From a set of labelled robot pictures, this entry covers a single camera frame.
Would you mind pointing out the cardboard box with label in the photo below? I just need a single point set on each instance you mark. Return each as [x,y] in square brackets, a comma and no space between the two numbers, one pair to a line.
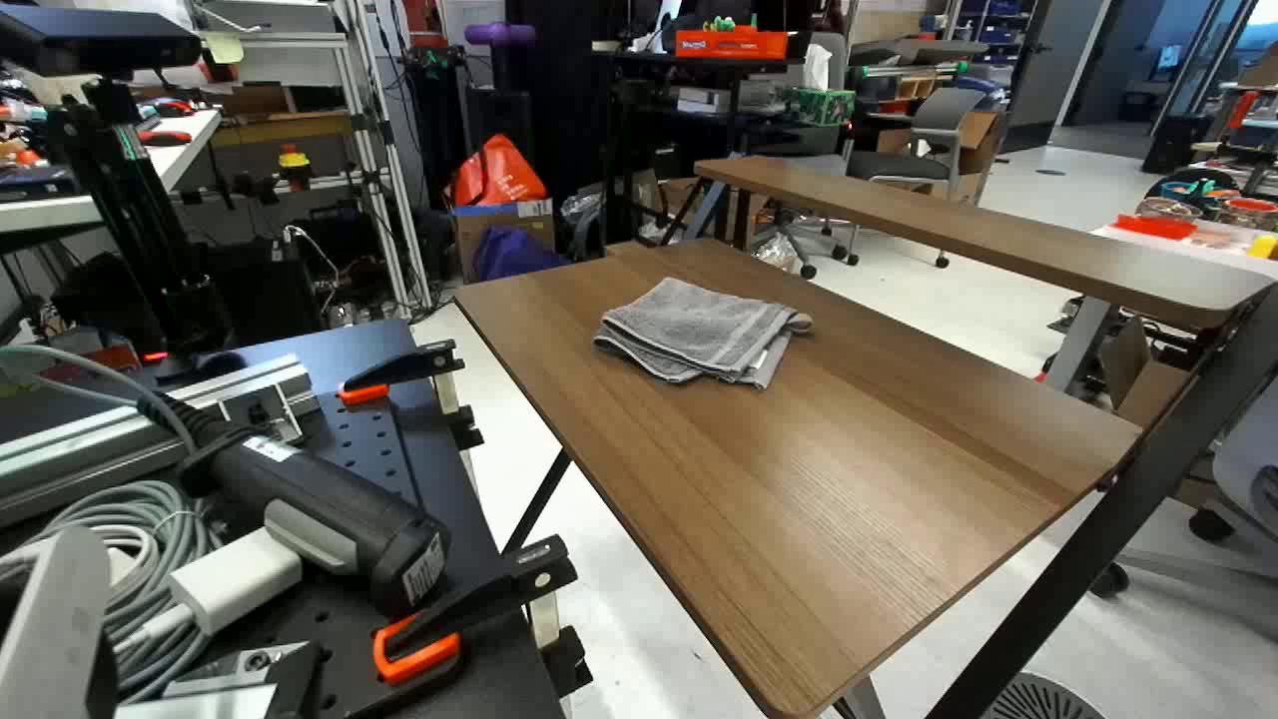
[505,221]

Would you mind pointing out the metal bracket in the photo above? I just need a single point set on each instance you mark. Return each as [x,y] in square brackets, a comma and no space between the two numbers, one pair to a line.
[226,679]

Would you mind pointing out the white power adapter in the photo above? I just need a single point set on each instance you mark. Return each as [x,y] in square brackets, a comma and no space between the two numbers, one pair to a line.
[242,581]

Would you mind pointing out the open cardboard box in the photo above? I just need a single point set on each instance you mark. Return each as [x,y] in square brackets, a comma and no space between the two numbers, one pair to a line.
[984,142]

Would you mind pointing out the aluminium extrusion bar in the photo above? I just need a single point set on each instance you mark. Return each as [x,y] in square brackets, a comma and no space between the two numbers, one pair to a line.
[82,446]

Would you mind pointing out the purple cylinder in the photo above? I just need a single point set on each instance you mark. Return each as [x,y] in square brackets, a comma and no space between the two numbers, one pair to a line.
[503,33]

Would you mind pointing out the yellow small object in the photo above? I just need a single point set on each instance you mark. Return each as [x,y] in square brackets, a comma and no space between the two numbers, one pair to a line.
[295,161]

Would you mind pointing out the yellow block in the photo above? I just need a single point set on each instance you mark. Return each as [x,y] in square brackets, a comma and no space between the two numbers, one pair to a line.
[1265,249]

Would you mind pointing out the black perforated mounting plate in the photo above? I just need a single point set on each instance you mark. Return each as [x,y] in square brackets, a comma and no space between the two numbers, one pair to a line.
[401,462]

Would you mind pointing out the black handheld device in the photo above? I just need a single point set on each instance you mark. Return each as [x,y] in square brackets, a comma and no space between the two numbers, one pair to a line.
[343,514]

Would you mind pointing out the orange plastic bin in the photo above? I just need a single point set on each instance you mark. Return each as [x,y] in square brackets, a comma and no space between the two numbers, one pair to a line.
[730,47]

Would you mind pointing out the white work table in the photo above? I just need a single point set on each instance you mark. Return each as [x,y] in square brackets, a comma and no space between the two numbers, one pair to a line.
[172,152]

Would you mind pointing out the black camera on tripod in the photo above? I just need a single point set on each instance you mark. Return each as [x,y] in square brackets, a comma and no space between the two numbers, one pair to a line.
[95,39]

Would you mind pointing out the black round chair base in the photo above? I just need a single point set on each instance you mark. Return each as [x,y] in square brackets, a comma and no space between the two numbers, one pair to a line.
[1044,699]

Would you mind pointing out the orange flat object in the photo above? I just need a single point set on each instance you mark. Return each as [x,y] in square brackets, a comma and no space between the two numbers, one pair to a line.
[1158,225]

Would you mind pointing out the small black orange clamp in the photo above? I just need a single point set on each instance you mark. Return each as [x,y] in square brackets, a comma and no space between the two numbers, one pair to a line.
[401,365]

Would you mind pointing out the orange bag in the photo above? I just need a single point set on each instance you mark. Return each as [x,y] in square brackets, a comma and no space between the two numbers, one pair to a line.
[496,172]

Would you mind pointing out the green crate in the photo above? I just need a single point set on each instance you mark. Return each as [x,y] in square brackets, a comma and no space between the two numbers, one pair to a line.
[821,104]

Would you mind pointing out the large black orange clamp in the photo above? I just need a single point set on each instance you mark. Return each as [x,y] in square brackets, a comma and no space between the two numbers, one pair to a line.
[465,613]

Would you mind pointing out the grey towel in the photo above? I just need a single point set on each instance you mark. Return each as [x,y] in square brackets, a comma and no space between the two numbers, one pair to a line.
[700,328]

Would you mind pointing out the grey office chair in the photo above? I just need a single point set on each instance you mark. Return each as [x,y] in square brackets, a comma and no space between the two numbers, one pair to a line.
[931,132]

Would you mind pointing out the brown wooden table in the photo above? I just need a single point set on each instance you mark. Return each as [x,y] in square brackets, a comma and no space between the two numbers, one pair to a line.
[1132,502]

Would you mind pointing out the purple cloth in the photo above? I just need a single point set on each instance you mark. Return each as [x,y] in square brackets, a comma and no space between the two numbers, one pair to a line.
[512,252]

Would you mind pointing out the grey wedge-shaped part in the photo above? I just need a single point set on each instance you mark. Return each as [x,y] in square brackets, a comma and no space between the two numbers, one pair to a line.
[55,640]

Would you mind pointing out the white metal rack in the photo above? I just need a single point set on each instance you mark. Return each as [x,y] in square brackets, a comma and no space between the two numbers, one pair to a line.
[387,161]

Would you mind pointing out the black tripod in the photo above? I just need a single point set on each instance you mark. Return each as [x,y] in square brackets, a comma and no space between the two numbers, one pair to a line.
[140,225]

